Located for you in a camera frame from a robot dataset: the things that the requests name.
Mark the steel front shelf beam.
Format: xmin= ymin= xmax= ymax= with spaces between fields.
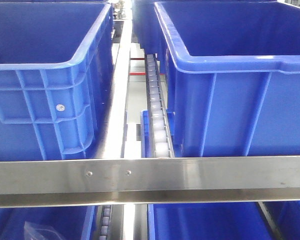
xmin=0 ymin=156 xmax=300 ymax=208

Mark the blue lower crate left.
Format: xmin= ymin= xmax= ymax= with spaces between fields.
xmin=0 ymin=206 xmax=98 ymax=240

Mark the blue target crate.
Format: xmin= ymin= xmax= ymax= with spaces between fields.
xmin=154 ymin=0 xmax=300 ymax=157

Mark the blue lower crate right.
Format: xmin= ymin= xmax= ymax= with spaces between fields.
xmin=147 ymin=202 xmax=272 ymax=240

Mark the white roller conveyor track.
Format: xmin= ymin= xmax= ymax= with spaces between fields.
xmin=144 ymin=54 xmax=175 ymax=158

